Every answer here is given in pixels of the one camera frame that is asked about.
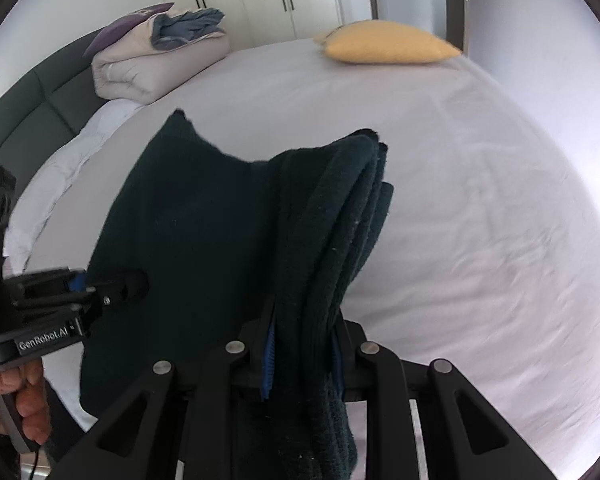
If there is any person's left hand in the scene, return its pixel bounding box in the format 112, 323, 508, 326
0, 357, 52, 446

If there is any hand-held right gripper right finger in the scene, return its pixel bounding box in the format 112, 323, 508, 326
331, 319, 556, 480

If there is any cream wardrobe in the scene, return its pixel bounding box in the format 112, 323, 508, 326
150, 0, 343, 53

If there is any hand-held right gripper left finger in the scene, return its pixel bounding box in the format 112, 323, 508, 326
55, 304, 277, 480

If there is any bed with white sheet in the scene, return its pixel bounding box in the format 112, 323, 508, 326
2, 40, 600, 480

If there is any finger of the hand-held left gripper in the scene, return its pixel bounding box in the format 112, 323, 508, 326
82, 268, 151, 321

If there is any white door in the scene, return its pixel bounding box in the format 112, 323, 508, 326
370, 0, 463, 56

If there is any yellow pillow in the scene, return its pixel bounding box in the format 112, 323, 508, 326
312, 20, 463, 65

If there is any purple pillow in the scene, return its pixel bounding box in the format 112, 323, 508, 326
82, 2, 175, 58

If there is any folded beige duvet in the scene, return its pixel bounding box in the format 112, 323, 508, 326
91, 7, 231, 106

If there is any dark green cloth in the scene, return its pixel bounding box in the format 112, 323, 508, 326
78, 109, 396, 480

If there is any blue-grey folded cloth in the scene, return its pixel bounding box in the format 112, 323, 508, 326
151, 7, 226, 52

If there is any white pillow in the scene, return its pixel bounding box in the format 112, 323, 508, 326
2, 97, 146, 273

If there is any grey padded headboard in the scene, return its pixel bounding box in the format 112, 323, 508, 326
0, 27, 108, 176

